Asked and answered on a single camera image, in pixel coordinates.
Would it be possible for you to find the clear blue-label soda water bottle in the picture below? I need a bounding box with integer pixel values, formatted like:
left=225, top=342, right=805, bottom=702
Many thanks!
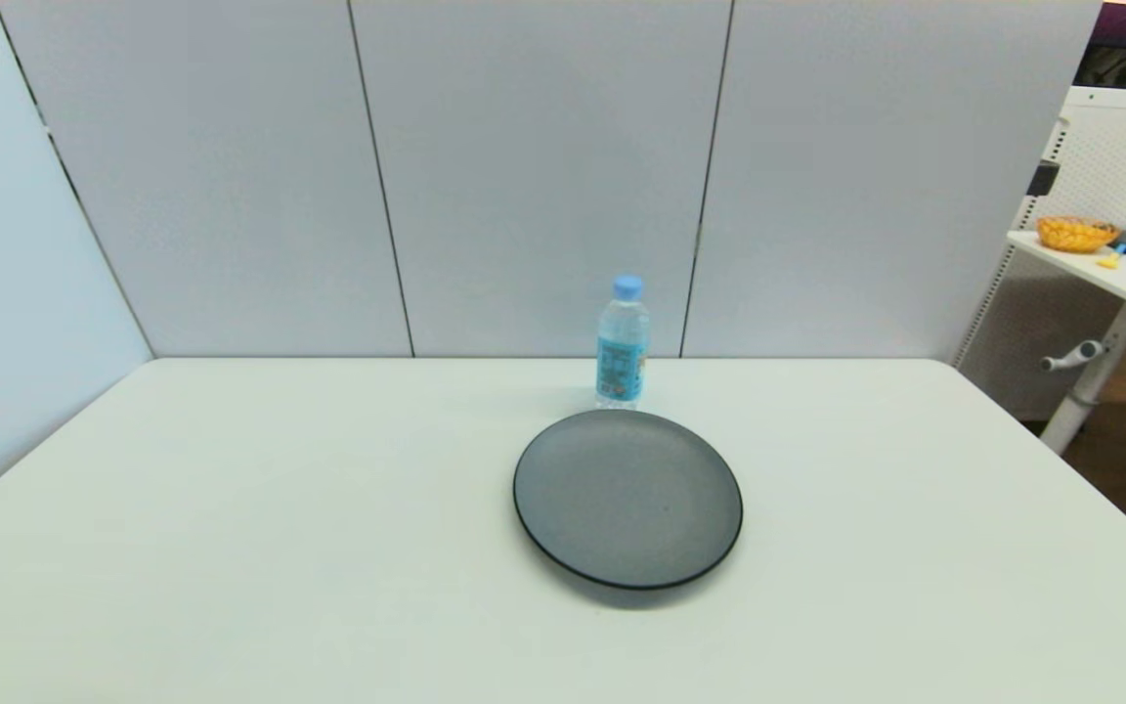
left=595, top=275, right=651, bottom=412

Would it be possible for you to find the dark grey round plate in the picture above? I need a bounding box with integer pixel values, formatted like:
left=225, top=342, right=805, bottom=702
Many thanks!
left=512, top=409, right=745, bottom=592

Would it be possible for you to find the orange bowl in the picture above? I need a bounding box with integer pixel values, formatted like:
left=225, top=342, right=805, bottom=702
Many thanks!
left=1037, top=216, right=1121, bottom=254

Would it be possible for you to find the grey table crank handle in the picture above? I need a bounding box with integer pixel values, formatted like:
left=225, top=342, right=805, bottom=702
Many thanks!
left=1042, top=339, right=1106, bottom=373

